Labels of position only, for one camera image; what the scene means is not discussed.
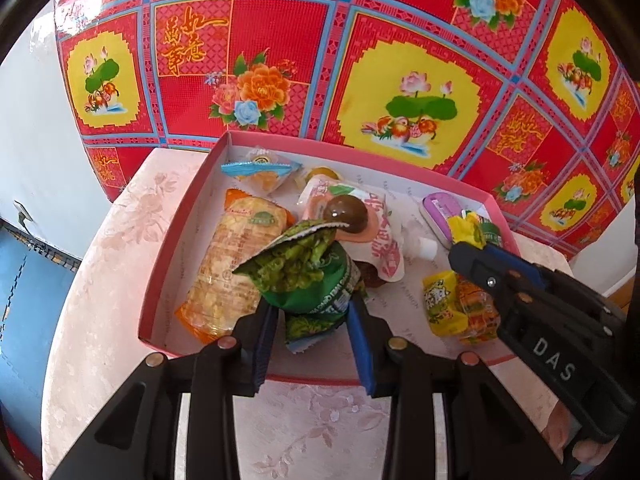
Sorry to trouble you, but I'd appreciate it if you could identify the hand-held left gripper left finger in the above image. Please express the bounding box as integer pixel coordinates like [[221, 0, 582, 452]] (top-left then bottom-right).
[[50, 304, 281, 480]]

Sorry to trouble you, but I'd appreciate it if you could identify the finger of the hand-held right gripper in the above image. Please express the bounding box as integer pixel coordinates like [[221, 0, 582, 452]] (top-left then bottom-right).
[[448, 242, 521, 296], [482, 245, 571, 288]]

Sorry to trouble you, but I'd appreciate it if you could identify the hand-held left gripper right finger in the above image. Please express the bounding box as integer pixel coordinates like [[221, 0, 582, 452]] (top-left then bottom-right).
[[347, 292, 566, 480]]

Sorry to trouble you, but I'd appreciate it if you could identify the plain yellow snack packet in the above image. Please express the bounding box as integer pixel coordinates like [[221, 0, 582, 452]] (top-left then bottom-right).
[[447, 212, 486, 250]]

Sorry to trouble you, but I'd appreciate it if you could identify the yellow green candy packet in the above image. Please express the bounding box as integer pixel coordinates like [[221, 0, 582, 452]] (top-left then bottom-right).
[[422, 270, 468, 336]]

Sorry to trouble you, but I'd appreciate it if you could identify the purple tin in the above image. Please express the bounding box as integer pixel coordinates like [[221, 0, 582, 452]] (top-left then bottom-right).
[[420, 194, 457, 248]]

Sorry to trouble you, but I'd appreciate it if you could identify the green pea snack packet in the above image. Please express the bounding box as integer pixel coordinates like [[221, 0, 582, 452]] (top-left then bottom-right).
[[232, 220, 368, 353]]

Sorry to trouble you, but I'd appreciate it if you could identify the dark brown snack pack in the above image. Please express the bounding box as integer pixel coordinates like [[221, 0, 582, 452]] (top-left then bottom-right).
[[356, 260, 383, 288]]

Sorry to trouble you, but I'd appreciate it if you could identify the long orange cracker packet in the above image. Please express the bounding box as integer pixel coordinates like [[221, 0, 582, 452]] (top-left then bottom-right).
[[175, 189, 296, 343]]

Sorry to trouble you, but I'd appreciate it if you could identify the pink jelly pouch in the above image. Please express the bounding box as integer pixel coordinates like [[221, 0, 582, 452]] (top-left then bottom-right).
[[297, 175, 438, 283]]

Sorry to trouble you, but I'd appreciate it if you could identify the pink cardboard box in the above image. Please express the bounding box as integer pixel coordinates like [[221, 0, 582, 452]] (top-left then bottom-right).
[[137, 130, 520, 386]]

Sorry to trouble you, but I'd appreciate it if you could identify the brown egg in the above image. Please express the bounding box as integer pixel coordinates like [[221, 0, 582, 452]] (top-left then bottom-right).
[[322, 195, 371, 234]]

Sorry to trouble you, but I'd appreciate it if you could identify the blue-edged clear pastry packet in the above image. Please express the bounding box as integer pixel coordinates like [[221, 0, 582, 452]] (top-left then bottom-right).
[[221, 146, 303, 193]]

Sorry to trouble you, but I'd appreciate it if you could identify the yellow egg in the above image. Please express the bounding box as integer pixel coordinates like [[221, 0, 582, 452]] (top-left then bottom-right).
[[305, 166, 343, 186]]

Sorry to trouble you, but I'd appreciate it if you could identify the person's right hand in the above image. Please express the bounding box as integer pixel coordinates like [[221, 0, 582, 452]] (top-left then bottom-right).
[[545, 402, 618, 478]]

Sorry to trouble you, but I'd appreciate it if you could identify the colourful foam floor mat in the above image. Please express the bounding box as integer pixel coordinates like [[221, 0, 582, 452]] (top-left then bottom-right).
[[0, 220, 83, 386]]

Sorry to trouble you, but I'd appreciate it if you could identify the red floral printed cloth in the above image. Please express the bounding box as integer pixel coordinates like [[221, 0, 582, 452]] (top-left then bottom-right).
[[52, 0, 640, 261]]

